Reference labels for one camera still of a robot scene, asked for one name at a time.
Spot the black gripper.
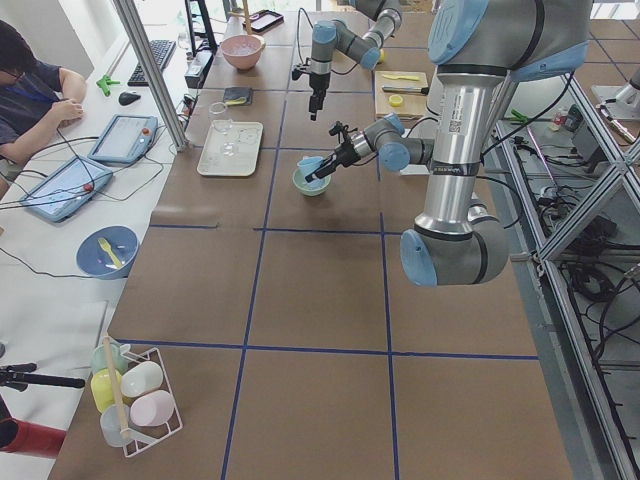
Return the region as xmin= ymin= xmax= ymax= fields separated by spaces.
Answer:
xmin=304 ymin=121 xmax=373 ymax=181
xmin=291 ymin=57 xmax=330 ymax=121

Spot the light blue plastic cup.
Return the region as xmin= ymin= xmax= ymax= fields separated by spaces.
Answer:
xmin=297 ymin=156 xmax=323 ymax=177

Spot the green ceramic bowl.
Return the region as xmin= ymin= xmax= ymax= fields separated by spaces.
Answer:
xmin=292 ymin=169 xmax=331 ymax=197

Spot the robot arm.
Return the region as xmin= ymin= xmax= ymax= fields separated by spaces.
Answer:
xmin=291 ymin=0 xmax=402 ymax=121
xmin=305 ymin=1 xmax=592 ymax=287

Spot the pink bowl of ice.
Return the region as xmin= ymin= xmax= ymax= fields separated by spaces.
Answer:
xmin=220 ymin=35 xmax=266 ymax=70

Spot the blue bowl with fork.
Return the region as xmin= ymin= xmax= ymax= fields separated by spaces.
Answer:
xmin=76 ymin=225 xmax=139 ymax=280

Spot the halved lemon slice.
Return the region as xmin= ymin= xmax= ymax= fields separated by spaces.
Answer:
xmin=388 ymin=94 xmax=404 ymax=107

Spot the grey folded cloth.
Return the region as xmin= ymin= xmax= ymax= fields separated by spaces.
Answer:
xmin=222 ymin=87 xmax=254 ymax=106

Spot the wooden cutting board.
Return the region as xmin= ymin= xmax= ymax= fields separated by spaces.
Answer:
xmin=374 ymin=71 xmax=429 ymax=119

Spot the yellow plastic knife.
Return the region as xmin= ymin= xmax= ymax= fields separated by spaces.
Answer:
xmin=382 ymin=74 xmax=421 ymax=82

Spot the cream bear tray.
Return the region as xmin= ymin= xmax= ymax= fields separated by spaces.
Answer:
xmin=196 ymin=120 xmax=263 ymax=177

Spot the clear wine glass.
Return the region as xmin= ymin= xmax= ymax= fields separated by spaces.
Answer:
xmin=208 ymin=101 xmax=237 ymax=156

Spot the wooden cup stand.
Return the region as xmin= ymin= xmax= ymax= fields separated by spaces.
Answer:
xmin=225 ymin=0 xmax=258 ymax=35

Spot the black keyboard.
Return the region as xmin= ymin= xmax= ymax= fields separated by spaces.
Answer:
xmin=126 ymin=39 xmax=178 ymax=88

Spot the black computer mouse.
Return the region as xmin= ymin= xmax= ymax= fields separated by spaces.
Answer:
xmin=118 ymin=92 xmax=141 ymax=106

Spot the blue teach pendant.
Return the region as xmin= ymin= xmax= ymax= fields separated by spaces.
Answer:
xmin=87 ymin=115 xmax=159 ymax=165
xmin=19 ymin=156 xmax=113 ymax=223

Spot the yellow plastic fork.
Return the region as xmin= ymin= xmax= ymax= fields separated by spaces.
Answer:
xmin=98 ymin=237 xmax=123 ymax=269

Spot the white cup in rack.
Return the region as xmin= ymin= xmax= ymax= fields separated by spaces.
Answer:
xmin=120 ymin=361 xmax=164 ymax=398

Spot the person in dark shirt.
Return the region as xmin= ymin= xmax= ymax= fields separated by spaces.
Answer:
xmin=0 ymin=19 xmax=88 ymax=166

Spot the green cup in rack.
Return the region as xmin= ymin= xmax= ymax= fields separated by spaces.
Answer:
xmin=90 ymin=343 xmax=128 ymax=374

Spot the pink cup in rack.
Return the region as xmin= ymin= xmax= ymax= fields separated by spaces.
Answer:
xmin=130 ymin=390 xmax=175 ymax=427

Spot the yellow cup in rack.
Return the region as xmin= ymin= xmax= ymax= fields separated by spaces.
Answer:
xmin=90 ymin=368 xmax=115 ymax=413

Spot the aluminium frame post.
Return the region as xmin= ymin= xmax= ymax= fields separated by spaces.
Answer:
xmin=113 ymin=0 xmax=188 ymax=152

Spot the white wire cup rack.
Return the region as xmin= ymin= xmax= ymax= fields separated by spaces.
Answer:
xmin=100 ymin=336 xmax=183 ymax=458

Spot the black camera tripod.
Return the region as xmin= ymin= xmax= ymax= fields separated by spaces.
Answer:
xmin=1 ymin=363 xmax=85 ymax=392

